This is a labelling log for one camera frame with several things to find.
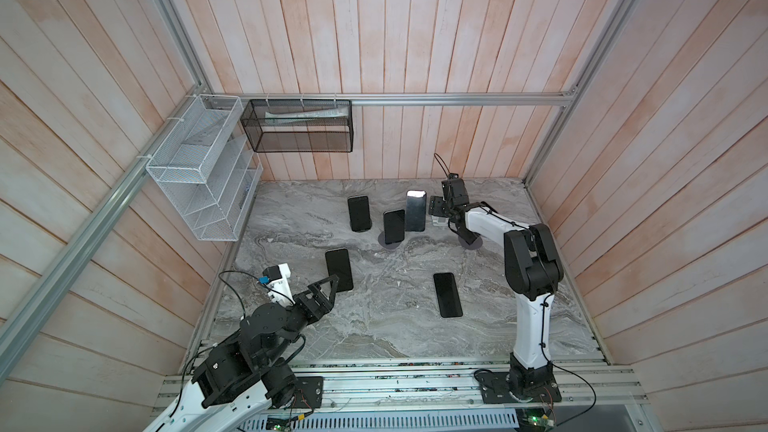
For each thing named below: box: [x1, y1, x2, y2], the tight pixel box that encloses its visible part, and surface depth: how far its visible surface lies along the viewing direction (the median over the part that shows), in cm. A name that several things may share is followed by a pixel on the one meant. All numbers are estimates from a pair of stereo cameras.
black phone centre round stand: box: [383, 209, 405, 244], surface depth 93 cm
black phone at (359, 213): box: [347, 196, 372, 232], surface depth 100 cm
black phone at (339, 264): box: [325, 248, 354, 293], surface depth 88 cm
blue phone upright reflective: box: [405, 190, 427, 232], surface depth 104 cm
